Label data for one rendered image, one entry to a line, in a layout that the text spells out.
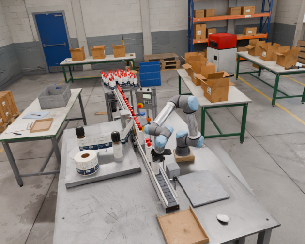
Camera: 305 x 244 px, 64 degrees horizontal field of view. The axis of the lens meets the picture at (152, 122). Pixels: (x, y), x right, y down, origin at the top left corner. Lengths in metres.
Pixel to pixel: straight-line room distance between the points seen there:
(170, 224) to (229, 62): 6.44
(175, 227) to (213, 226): 0.26
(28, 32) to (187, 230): 9.49
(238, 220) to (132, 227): 0.74
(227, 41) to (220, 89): 3.91
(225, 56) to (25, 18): 7.02
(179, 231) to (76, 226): 0.73
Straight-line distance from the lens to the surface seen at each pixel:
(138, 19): 9.75
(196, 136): 2.25
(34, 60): 10.61
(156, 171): 2.17
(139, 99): 2.40
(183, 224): 1.86
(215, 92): 3.85
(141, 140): 2.59
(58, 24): 10.06
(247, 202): 2.08
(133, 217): 1.94
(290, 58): 6.12
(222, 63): 7.70
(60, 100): 4.17
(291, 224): 3.22
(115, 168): 2.33
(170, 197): 1.97
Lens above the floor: 2.24
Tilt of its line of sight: 26 degrees down
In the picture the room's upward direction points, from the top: 4 degrees counter-clockwise
